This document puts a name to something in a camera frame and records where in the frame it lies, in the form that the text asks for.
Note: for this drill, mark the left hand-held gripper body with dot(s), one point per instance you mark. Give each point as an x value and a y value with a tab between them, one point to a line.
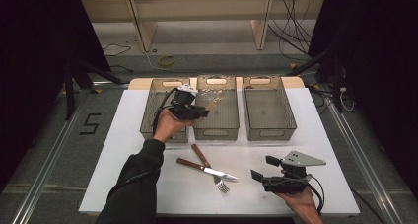
184	105

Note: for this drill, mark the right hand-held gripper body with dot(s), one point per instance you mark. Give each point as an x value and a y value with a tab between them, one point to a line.
287	184

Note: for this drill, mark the light wooden spoon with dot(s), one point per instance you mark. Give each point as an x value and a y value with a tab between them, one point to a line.
214	103

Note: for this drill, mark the transparent grey plastic bin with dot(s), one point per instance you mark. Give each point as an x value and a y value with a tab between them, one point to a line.
220	118
148	115
269	113

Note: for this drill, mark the person's right hand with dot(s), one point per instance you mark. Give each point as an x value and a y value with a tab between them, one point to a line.
302	202

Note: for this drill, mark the person's left hand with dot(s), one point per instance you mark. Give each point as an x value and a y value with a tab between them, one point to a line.
167	125

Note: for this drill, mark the yellow tape roll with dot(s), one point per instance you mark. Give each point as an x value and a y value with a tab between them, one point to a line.
160	61

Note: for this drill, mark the beige wooden desk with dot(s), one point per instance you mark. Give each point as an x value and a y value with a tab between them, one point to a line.
148	30

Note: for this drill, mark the black metal stand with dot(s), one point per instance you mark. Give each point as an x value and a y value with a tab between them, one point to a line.
336	86
69	95

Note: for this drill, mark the white table mat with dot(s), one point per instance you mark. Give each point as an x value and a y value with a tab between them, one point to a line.
98	184

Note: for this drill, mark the black curtain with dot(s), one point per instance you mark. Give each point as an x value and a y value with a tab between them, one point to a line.
33	69
378	69

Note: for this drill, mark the aluminium floor rail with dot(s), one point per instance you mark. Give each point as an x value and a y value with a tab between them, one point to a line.
49	158
364	171

